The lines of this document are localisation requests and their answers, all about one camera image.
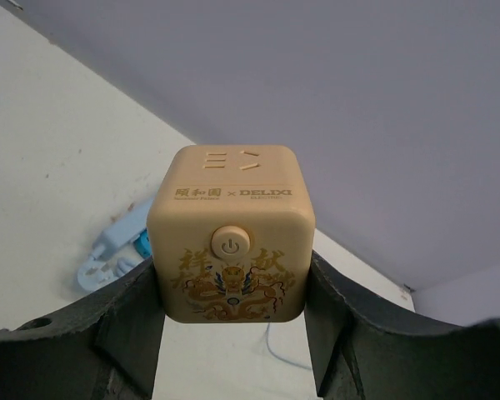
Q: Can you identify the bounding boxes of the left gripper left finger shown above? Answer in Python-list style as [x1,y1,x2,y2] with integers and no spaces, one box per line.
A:
[0,259,165,399]

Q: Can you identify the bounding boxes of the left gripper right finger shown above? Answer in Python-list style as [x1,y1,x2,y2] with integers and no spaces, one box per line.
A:
[304,253,500,399]

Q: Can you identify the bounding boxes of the tan cube socket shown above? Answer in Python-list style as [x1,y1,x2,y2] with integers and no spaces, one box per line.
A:
[147,145,316,323]

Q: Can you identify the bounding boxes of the blue round plug adapter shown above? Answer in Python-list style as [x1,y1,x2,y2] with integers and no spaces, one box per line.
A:
[133,230,152,259]

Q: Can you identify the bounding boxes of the blue power strip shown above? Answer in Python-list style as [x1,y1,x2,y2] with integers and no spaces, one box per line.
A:
[90,197,153,260]

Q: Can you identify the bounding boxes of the thin white charging cable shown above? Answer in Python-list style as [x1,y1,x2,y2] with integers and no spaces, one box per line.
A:
[262,322,313,370]

